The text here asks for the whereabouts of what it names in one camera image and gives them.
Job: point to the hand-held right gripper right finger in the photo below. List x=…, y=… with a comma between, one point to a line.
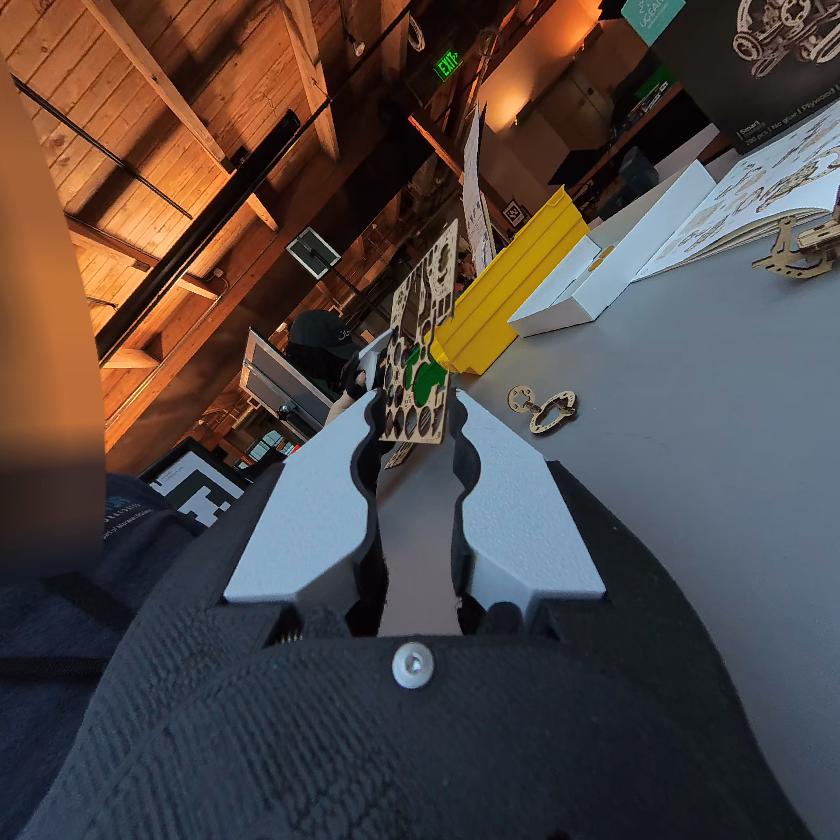
x=525, y=525

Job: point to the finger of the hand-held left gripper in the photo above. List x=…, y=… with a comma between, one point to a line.
x=374, y=358

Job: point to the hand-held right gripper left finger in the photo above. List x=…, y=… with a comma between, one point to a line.
x=308, y=525

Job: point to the laser-cut wooden parts sheet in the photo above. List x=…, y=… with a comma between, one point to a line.
x=420, y=438

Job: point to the wooden model assembly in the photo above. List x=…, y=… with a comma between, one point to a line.
x=820, y=243

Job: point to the black model kit box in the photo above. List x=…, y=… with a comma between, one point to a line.
x=695, y=72

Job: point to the person's left hand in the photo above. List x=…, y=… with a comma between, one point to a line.
x=341, y=410

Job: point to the green plastic bin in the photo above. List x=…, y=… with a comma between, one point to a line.
x=430, y=384

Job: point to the slotted wooden sheet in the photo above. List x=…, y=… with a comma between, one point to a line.
x=397, y=456

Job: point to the grey framed display panel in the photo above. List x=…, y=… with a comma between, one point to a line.
x=275, y=374

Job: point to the ceiling light panel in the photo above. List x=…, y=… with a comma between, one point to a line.
x=313, y=254

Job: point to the black framed marker sign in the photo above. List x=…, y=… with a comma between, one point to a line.
x=190, y=476

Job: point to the yellow plastic bin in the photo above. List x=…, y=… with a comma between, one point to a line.
x=512, y=289

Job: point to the white instruction poster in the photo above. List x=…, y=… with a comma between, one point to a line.
x=474, y=190

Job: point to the small marker card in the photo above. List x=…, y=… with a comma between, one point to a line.
x=516, y=214

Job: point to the white cardboard box tray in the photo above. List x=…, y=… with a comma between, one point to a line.
x=590, y=302

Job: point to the green exit sign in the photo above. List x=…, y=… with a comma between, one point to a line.
x=448, y=65

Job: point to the instruction booklet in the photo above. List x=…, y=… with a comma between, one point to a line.
x=754, y=190

